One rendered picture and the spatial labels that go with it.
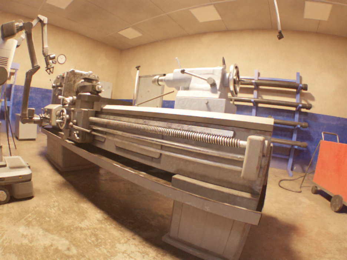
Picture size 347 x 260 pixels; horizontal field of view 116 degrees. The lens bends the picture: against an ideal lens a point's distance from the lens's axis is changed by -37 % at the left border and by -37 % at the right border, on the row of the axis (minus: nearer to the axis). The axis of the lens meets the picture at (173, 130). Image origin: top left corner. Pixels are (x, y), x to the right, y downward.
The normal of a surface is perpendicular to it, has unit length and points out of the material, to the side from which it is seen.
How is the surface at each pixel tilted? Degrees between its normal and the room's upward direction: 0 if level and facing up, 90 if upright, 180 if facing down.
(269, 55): 90
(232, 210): 90
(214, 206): 90
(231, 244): 90
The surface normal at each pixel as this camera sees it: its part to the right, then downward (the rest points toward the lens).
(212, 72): -0.51, -0.15
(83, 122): 0.83, 0.13
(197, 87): -0.44, -0.42
